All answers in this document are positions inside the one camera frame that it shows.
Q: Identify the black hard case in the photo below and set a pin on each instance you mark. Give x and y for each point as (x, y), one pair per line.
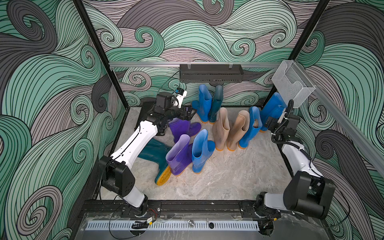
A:
(148, 113)

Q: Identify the dark teal boot lying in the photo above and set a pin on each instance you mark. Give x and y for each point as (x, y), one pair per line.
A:
(156, 151)

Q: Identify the purple rain boot back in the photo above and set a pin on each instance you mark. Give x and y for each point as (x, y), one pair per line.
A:
(180, 127)

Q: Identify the purple rain boot front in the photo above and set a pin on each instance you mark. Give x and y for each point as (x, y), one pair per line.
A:
(180, 155)

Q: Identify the light blue boot front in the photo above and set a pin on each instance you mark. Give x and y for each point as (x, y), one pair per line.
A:
(202, 150)

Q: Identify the dark teal boot back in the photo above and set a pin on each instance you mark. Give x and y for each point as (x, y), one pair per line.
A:
(216, 104)

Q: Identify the light blue boot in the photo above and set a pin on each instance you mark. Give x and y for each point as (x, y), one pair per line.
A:
(203, 104)
(202, 150)

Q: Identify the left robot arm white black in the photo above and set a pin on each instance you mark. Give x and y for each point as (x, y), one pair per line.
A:
(116, 175)

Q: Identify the white perforated front strip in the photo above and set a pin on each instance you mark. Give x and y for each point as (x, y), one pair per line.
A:
(177, 225)

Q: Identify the light blue boot back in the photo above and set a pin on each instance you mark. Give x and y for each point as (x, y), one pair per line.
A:
(203, 104)

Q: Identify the aluminium rail right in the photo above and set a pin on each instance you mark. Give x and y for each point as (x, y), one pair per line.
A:
(359, 139)

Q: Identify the white mesh wire basket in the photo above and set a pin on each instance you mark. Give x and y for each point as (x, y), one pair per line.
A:
(293, 82)

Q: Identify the purple rain boot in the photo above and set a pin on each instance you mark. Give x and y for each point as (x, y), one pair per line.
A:
(180, 127)
(180, 155)

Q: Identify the aluminium rail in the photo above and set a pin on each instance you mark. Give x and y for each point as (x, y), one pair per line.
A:
(166, 64)
(359, 139)

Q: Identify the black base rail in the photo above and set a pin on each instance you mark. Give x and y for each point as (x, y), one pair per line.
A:
(168, 208)

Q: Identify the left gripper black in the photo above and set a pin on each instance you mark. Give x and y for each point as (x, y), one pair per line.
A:
(187, 114)

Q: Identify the aluminium rail back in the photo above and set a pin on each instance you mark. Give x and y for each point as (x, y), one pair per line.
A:
(166, 64)

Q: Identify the black wall shelf tray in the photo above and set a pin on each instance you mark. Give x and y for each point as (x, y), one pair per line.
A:
(211, 73)

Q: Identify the beige rain boot large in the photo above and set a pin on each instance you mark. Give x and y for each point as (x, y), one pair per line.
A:
(221, 129)

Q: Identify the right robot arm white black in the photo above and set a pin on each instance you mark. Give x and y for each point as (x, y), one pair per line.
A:
(308, 192)

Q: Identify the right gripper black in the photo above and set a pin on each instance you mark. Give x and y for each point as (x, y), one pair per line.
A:
(272, 122)

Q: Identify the blue rain boot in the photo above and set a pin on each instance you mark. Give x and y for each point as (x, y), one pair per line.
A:
(274, 108)
(254, 127)

